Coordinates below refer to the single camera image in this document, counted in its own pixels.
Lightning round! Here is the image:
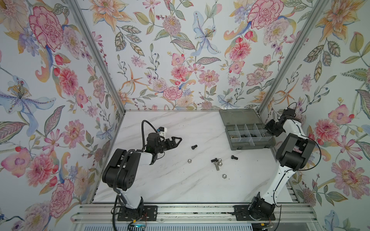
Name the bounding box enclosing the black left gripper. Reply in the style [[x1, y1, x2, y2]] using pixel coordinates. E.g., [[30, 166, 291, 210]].
[[154, 137, 181, 155]]

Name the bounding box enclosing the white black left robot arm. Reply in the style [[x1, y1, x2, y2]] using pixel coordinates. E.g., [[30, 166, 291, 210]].
[[102, 133, 182, 209]]

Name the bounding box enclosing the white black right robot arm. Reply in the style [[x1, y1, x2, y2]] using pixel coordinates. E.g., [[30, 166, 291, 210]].
[[248, 108, 317, 220]]

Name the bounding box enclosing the grey plastic organizer box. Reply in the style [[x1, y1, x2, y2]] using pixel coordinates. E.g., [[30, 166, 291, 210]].
[[219, 109, 276, 151]]

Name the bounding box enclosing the silver bolt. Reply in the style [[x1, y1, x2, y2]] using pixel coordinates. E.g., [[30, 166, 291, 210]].
[[214, 162, 220, 171]]

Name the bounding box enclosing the silver nut by bolt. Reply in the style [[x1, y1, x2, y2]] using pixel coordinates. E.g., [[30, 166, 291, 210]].
[[217, 158, 223, 167]]

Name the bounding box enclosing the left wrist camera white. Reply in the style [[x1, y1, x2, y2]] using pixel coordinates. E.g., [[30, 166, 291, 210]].
[[157, 127, 167, 137]]

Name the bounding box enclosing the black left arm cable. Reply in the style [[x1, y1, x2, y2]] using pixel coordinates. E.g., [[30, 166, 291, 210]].
[[141, 120, 160, 151]]

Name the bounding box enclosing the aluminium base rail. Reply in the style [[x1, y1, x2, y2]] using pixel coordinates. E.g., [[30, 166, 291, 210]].
[[71, 203, 317, 224]]

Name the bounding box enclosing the aluminium corner post right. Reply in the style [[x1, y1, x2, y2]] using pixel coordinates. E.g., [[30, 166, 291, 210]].
[[258, 0, 327, 115]]

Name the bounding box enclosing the aluminium corner post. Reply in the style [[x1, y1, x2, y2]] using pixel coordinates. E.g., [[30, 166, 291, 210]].
[[66, 0, 126, 115], [258, 0, 327, 115]]

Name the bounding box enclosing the aluminium corner post left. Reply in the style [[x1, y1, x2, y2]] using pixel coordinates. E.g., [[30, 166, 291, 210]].
[[66, 0, 126, 115]]

